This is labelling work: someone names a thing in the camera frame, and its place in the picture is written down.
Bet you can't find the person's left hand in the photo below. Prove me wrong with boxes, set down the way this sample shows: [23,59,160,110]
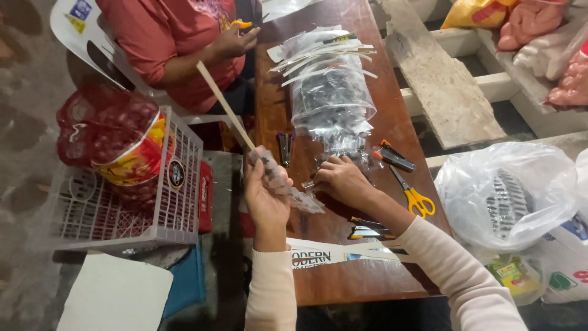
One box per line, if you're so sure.
[244,158,293,241]

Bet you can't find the person's right hand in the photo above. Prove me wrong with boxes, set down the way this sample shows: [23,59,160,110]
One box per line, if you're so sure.
[314,155,381,210]

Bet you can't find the small clear packet dark contents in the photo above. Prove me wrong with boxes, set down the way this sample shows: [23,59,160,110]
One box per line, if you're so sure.
[247,145,326,214]

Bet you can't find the long tan cardboard strip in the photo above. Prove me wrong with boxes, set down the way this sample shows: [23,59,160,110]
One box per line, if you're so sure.
[196,60,257,152]

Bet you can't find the black yellow stapler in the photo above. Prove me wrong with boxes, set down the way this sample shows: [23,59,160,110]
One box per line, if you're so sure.
[347,228,396,241]
[349,216,384,229]

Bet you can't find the black orange stapler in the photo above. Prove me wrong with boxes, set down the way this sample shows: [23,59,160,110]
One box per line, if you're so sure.
[372,139,417,173]

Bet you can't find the red plastic crate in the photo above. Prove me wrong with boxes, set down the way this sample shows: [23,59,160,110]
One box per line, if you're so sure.
[198,160,215,234]

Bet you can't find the dark purple stapler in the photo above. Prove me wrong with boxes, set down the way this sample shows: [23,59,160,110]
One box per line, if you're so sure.
[276,131,296,168]

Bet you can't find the printed white cardboard strip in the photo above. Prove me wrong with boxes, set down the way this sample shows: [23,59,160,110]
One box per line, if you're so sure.
[286,237,416,270]

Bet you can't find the white plastic crate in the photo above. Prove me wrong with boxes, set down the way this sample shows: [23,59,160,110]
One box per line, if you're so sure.
[46,106,205,251]

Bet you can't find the pile of clear filled packets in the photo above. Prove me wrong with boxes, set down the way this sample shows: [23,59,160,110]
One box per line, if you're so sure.
[280,25,384,173]

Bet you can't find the blue plastic container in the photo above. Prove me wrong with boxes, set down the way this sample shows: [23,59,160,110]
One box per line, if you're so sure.
[161,239,207,320]

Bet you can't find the bundle of white paper strips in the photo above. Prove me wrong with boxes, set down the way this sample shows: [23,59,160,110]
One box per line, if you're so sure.
[266,38,379,88]

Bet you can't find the grey wooden plank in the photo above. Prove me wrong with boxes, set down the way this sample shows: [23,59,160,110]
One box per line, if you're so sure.
[378,0,507,150]

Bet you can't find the black yellow utility knife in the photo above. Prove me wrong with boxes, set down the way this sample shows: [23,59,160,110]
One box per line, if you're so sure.
[322,32,358,45]

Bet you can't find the white plastic bag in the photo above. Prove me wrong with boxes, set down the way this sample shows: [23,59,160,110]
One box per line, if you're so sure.
[434,141,580,253]

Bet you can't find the red mesh bag yellow label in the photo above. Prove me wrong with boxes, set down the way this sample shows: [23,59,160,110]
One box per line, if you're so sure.
[56,85,174,213]

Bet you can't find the white cardboard sheet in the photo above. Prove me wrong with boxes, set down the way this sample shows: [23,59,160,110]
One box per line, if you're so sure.
[56,252,174,331]

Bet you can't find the green yellow packet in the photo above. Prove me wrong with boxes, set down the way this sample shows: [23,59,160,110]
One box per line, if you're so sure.
[486,257,543,306]

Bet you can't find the clear plastic sheet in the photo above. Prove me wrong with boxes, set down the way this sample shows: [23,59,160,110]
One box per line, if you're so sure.
[262,0,322,24]

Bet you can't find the yellow plastic bag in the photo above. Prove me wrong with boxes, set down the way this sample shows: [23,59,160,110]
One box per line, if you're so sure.
[440,0,517,30]

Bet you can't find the white printed sack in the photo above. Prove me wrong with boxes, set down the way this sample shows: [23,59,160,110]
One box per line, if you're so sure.
[535,147,588,305]

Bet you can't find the white translucent bag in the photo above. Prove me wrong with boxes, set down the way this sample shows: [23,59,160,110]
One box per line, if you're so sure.
[513,18,588,82]

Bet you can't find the pink filled bag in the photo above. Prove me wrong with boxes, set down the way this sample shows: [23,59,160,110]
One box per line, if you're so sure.
[497,0,567,52]
[545,40,588,107]

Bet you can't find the white plastic chair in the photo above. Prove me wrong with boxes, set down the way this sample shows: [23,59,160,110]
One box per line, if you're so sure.
[50,0,166,99]

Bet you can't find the yellow handled scissors, large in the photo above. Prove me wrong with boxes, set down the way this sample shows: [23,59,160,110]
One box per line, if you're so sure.
[390,165,436,219]

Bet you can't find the white wooden frame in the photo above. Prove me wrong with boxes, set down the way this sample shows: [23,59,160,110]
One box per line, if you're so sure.
[400,25,588,171]

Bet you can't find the yellow handled scissors, small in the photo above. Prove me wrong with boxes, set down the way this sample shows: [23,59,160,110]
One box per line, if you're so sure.
[230,13,271,34]

